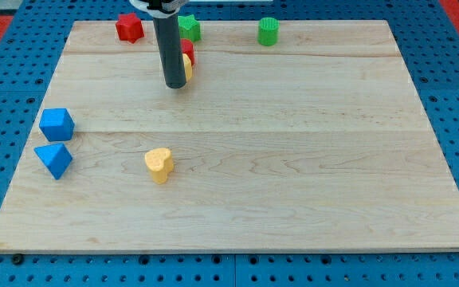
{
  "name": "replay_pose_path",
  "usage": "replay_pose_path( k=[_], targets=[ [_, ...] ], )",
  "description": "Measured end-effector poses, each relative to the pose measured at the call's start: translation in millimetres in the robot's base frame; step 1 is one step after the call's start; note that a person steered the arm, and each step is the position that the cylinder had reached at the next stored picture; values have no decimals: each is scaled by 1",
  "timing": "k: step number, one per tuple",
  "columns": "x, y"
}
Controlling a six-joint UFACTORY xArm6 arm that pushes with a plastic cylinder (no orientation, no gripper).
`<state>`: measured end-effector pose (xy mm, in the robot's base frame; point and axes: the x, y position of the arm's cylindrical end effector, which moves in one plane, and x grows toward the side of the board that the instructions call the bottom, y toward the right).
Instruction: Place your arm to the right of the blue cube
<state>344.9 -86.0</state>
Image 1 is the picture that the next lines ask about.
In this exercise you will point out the green cylinder block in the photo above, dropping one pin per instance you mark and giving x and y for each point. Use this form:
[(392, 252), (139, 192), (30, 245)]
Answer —
[(268, 29)]

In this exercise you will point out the yellow block behind stick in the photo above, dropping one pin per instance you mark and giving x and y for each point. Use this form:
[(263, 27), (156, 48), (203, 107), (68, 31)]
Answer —
[(188, 69)]

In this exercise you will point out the wooden board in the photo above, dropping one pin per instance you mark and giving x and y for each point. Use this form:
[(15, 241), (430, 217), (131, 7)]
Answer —
[(318, 144)]

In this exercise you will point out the red star block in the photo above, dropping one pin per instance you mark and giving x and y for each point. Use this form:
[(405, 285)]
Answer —
[(129, 27)]

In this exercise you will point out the blue triangular block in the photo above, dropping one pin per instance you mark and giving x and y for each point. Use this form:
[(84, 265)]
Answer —
[(56, 158)]

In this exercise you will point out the green star block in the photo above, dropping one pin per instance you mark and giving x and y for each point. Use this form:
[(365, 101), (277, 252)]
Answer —
[(189, 28)]

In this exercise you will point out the red block behind stick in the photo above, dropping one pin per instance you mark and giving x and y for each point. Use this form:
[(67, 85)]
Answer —
[(188, 48)]

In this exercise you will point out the yellow heart block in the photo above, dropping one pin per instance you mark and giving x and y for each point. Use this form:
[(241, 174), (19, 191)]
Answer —
[(159, 163)]

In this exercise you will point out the blue cube block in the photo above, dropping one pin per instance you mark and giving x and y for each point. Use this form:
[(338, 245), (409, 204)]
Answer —
[(56, 124)]

